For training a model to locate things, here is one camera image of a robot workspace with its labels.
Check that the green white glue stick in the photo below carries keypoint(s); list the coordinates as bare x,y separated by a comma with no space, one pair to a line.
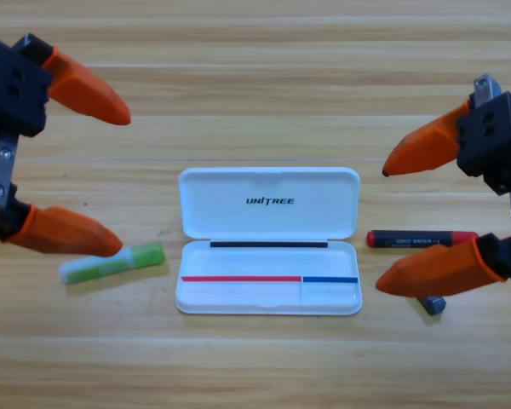
140,257

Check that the black red marker pen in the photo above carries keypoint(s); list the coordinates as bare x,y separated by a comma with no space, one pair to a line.
409,239

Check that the white Unitree pencil case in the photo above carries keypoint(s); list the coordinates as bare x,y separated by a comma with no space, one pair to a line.
268,204

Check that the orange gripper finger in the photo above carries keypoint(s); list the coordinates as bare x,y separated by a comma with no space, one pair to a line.
85,91
426,147
64,232
438,272

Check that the dark grey eraser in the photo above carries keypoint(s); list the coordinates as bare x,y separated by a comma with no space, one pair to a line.
433,305

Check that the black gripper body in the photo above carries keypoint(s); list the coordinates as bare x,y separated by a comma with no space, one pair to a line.
8,85
494,136

